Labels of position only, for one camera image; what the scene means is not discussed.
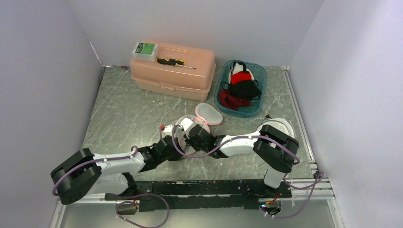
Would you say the black yellow screwdriver on toolbox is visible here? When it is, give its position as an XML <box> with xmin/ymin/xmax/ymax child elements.
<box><xmin>156</xmin><ymin>57</ymin><xmax>196</xmax><ymax>69</ymax></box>

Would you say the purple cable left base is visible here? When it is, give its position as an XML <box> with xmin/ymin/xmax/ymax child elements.
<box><xmin>115</xmin><ymin>192</ymin><xmax>171</xmax><ymax>228</ymax></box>

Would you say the dark red bra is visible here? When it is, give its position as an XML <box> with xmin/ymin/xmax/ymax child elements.
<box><xmin>218</xmin><ymin>89</ymin><xmax>252</xmax><ymax>111</ymax></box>

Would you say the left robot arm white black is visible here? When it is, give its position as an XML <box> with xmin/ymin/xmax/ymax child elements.
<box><xmin>51</xmin><ymin>136</ymin><xmax>186</xmax><ymax>205</ymax></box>

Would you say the clear green-label screw box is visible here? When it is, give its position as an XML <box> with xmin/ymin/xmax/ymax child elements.
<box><xmin>132</xmin><ymin>42</ymin><xmax>159</xmax><ymax>62</ymax></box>

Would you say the white mesh laundry bag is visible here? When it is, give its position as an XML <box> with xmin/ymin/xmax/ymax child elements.
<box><xmin>257</xmin><ymin>118</ymin><xmax>295</xmax><ymax>138</ymax></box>

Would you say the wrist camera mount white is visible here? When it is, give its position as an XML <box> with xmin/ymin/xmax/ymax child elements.
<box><xmin>159</xmin><ymin>125</ymin><xmax>174</xmax><ymax>139</ymax></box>
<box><xmin>178</xmin><ymin>117</ymin><xmax>196</xmax><ymax>134</ymax></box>

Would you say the pink plastic toolbox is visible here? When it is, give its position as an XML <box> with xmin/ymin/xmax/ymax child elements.
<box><xmin>129</xmin><ymin>41</ymin><xmax>216</xmax><ymax>101</ymax></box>

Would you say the pink-trimmed mesh laundry bag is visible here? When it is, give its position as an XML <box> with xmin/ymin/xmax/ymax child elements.
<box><xmin>175</xmin><ymin>103</ymin><xmax>223</xmax><ymax>155</ymax></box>

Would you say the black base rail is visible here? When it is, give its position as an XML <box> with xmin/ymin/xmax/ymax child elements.
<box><xmin>105</xmin><ymin>179</ymin><xmax>292</xmax><ymax>212</ymax></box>

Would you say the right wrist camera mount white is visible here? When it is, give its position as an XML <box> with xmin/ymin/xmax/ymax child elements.
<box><xmin>178</xmin><ymin>117</ymin><xmax>196</xmax><ymax>134</ymax></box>

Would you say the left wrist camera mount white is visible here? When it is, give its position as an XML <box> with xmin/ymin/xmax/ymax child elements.
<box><xmin>159</xmin><ymin>125</ymin><xmax>174</xmax><ymax>139</ymax></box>

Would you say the bright red bra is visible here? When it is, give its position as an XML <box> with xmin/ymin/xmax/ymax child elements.
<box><xmin>230</xmin><ymin>71</ymin><xmax>253</xmax><ymax>85</ymax></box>

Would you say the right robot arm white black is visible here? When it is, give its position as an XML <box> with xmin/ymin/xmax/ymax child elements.
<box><xmin>185</xmin><ymin>124</ymin><xmax>300</xmax><ymax>197</ymax></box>

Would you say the black bra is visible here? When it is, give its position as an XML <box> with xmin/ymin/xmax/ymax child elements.
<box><xmin>220</xmin><ymin>80</ymin><xmax>262</xmax><ymax>100</ymax></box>

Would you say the teal plastic bin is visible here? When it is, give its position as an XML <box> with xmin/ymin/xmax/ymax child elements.
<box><xmin>214</xmin><ymin>59</ymin><xmax>267</xmax><ymax>118</ymax></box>

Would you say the white black-trimmed bra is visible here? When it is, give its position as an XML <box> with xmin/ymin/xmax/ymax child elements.
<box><xmin>229</xmin><ymin>61</ymin><xmax>254</xmax><ymax>79</ymax></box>

